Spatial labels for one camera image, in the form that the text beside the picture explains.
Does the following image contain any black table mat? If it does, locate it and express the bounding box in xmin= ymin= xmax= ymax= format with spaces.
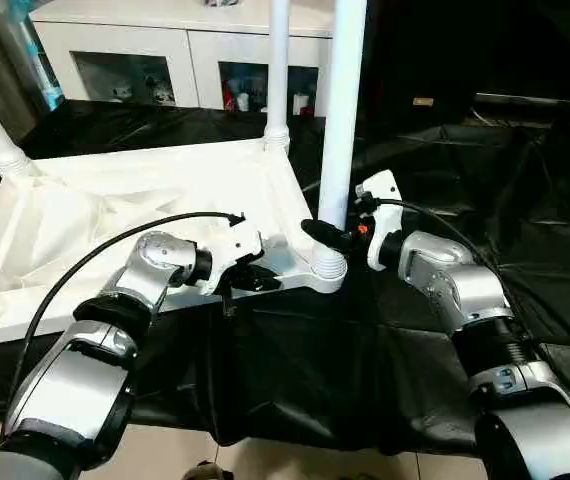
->
xmin=0 ymin=98 xmax=570 ymax=459

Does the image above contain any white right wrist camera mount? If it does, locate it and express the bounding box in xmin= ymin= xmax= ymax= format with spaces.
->
xmin=352 ymin=169 xmax=406 ymax=273

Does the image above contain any white glass-door cabinet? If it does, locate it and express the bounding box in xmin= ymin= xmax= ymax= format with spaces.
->
xmin=25 ymin=0 xmax=342 ymax=118

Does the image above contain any white plastic table top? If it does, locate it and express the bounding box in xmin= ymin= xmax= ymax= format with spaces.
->
xmin=0 ymin=135 xmax=352 ymax=358

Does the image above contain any teal plastic object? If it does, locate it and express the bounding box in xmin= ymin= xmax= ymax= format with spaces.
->
xmin=10 ymin=0 xmax=68 ymax=111

